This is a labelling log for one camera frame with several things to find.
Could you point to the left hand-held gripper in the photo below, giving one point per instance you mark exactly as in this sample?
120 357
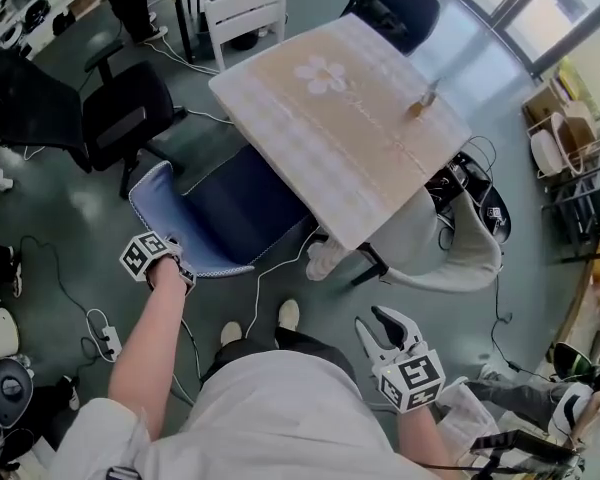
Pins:
142 255

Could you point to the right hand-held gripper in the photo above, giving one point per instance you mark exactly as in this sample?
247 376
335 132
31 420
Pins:
412 378

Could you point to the blue fabric chair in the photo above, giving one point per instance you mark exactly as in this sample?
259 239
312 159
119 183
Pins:
240 203

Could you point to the person's left forearm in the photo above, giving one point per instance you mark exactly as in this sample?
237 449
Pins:
147 343

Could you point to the person's right forearm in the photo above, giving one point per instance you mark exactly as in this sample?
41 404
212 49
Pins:
422 438

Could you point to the table with beige tablecloth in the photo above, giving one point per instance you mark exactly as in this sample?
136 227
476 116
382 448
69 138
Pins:
375 263

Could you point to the light grey shell chair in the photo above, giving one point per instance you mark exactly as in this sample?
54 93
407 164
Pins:
460 258

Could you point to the black mesh office chair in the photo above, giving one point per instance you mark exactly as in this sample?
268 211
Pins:
125 118

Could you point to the white wooden slatted chair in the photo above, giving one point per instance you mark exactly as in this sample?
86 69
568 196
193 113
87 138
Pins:
245 13

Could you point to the dark navy padded chair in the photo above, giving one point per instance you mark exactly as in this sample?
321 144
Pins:
410 8

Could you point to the person's black trousers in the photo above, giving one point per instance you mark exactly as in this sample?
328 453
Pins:
300 343

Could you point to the white power strip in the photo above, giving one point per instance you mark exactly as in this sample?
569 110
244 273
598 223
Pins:
111 340

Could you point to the person's right beige shoe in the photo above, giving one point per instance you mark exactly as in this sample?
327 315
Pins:
289 314

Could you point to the person's beige shoe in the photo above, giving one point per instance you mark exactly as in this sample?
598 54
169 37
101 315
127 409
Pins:
289 314
231 333

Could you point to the person's left beige shoe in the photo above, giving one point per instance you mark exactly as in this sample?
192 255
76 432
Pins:
231 333

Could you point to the person's white shirt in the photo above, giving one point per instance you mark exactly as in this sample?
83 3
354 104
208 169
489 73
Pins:
280 418

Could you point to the black oval board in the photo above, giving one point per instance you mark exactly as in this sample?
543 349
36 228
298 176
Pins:
497 213

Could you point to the black gear bundle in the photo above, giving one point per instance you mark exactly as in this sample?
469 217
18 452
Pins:
460 175

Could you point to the dark glossy helmet shell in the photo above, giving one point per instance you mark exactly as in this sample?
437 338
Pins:
575 363

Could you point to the grey round backpack pod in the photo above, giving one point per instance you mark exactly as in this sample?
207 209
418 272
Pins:
5 393

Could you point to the beige checked tablecloth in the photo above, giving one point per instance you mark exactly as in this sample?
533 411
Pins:
340 118

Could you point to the small wooden card stand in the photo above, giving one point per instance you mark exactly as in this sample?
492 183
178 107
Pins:
422 103

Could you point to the green-topped table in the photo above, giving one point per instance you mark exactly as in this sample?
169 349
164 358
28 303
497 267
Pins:
182 18

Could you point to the metal rack with baskets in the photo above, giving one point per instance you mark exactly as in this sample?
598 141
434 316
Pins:
565 143

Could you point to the glass door with dark frame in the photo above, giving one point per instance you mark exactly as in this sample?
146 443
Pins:
540 18

